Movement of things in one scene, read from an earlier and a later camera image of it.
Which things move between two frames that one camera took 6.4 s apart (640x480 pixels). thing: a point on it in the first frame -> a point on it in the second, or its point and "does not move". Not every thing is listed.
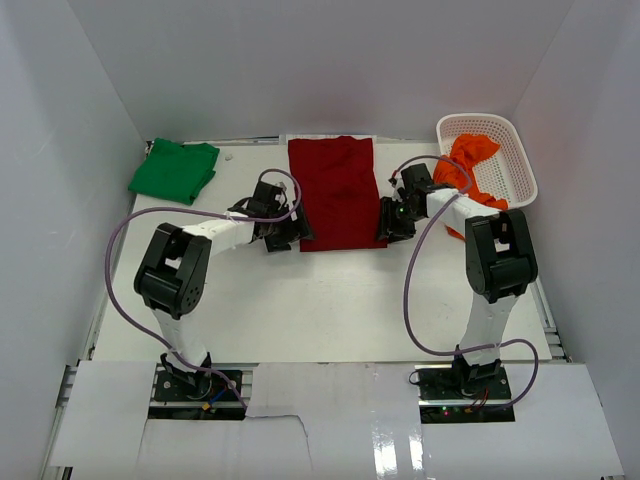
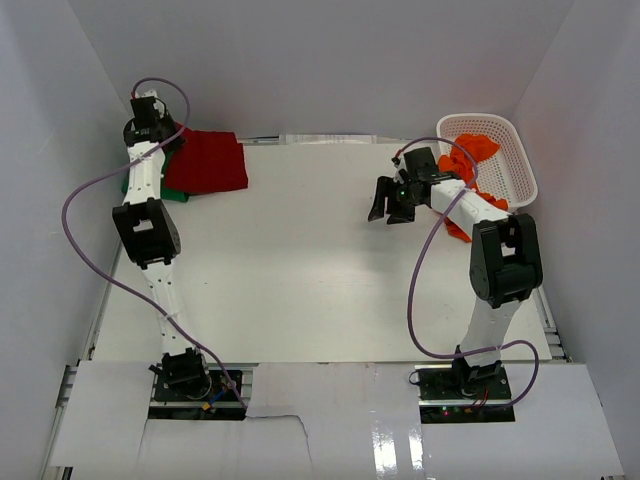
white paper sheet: x=284 y=138 does not move
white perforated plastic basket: x=505 y=172 does not move
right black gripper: x=387 y=223 -> x=397 y=216
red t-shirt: x=337 y=188 -> x=207 y=161
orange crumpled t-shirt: x=468 y=149 does not move
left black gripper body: x=283 y=225 -> x=174 y=136
